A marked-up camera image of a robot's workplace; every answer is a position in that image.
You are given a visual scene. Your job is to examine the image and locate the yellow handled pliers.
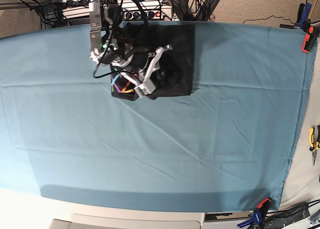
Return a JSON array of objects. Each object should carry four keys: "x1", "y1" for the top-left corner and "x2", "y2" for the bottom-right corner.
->
[{"x1": 309, "y1": 125, "x2": 320, "y2": 166}]

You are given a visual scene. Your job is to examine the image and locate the blue orange clamp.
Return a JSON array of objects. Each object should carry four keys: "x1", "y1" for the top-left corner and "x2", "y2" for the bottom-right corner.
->
[{"x1": 237, "y1": 197, "x2": 272, "y2": 229}]

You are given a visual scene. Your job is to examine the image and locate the white power strip black sockets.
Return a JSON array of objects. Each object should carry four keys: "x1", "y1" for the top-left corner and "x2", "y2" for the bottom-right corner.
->
[{"x1": 122, "y1": 10, "x2": 165, "y2": 21}]

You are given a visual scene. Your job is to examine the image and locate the blue handled clamp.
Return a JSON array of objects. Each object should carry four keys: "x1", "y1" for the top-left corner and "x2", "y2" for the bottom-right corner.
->
[{"x1": 294, "y1": 2, "x2": 312, "y2": 29}]

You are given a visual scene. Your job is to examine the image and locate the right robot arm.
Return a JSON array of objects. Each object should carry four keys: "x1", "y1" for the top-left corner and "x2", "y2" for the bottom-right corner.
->
[{"x1": 88, "y1": 0, "x2": 173, "y2": 101}]

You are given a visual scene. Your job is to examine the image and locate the black bag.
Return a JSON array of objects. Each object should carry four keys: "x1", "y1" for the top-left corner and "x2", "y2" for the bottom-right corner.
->
[{"x1": 262, "y1": 202, "x2": 311, "y2": 229}]

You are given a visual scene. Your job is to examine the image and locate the black T-shirt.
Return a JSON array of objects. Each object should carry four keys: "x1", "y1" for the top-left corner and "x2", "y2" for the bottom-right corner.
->
[{"x1": 110, "y1": 23, "x2": 195, "y2": 101}]

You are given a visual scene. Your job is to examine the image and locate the orange black clamp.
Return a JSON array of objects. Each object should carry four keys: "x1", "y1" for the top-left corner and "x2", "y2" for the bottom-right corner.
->
[{"x1": 301, "y1": 25, "x2": 320, "y2": 53}]

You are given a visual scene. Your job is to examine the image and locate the teal table cloth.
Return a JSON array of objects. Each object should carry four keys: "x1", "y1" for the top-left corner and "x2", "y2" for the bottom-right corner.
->
[{"x1": 0, "y1": 21, "x2": 317, "y2": 212}]

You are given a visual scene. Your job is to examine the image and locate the right gripper silver body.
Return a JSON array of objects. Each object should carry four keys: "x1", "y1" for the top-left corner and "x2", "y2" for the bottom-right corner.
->
[{"x1": 117, "y1": 44, "x2": 173, "y2": 98}]

